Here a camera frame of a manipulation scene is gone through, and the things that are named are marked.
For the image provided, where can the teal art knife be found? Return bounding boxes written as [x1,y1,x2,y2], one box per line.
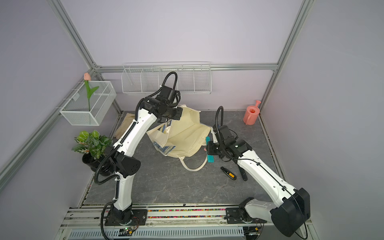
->
[205,137,215,163]

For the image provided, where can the cream starry night tote bag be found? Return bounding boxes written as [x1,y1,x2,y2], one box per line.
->
[147,105,211,172]

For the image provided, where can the black yellow utility knife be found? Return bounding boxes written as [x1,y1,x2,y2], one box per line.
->
[221,167,237,181]

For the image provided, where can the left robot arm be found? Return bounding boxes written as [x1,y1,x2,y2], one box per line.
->
[109,97,183,225]

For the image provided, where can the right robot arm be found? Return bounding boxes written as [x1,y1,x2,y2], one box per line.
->
[228,140,311,237]

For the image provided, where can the pink watering can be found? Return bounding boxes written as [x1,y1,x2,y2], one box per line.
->
[243,101,262,126]

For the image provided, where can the beige work glove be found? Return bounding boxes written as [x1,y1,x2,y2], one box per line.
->
[114,113,135,140]

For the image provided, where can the green potted plant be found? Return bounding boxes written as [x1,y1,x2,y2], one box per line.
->
[72,130,113,172]

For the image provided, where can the white mesh basket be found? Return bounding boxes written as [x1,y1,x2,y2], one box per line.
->
[60,81,117,126]

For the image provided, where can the pink artificial tulip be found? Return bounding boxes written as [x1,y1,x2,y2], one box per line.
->
[84,73,99,112]

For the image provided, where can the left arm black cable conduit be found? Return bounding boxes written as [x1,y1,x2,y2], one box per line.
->
[93,71,179,240]

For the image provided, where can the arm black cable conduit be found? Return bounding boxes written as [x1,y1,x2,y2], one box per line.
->
[93,71,179,240]
[214,105,226,142]

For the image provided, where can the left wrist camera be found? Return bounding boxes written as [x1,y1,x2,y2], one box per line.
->
[156,86,181,107]

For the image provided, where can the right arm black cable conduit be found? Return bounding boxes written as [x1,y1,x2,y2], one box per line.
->
[214,105,226,142]

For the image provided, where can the white wire shelf rack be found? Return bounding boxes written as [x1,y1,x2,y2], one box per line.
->
[121,62,212,94]

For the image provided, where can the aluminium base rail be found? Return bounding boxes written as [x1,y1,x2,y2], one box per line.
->
[58,203,313,240]

